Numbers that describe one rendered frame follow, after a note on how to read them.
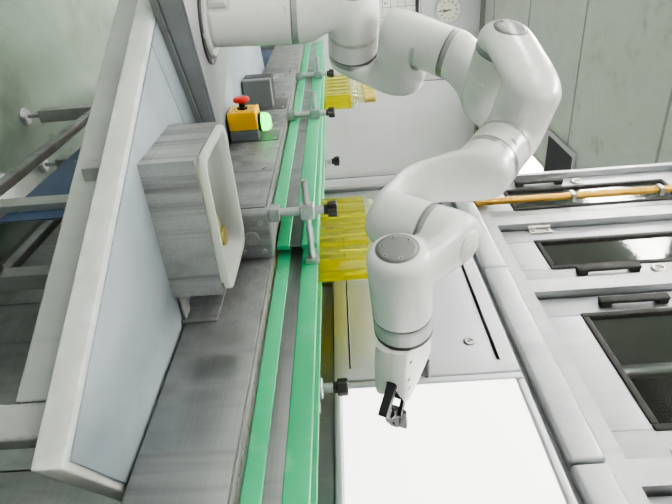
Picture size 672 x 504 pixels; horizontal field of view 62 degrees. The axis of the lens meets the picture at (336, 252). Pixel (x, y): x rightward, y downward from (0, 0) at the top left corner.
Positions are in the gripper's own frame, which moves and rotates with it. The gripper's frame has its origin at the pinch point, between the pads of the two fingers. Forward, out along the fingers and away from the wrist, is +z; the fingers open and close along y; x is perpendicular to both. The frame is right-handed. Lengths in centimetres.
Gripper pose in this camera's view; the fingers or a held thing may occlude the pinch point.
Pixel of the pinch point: (408, 394)
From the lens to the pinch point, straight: 84.6
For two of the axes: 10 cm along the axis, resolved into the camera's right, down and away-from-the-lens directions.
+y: -4.4, 6.4, -6.3
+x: 8.9, 2.1, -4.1
